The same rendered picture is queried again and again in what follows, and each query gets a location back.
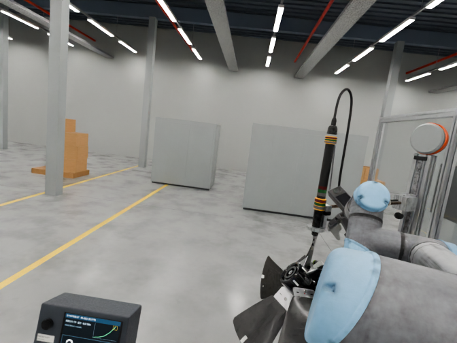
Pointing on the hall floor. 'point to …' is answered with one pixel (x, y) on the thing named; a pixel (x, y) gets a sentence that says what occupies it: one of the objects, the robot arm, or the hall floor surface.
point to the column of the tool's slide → (419, 192)
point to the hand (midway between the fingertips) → (341, 222)
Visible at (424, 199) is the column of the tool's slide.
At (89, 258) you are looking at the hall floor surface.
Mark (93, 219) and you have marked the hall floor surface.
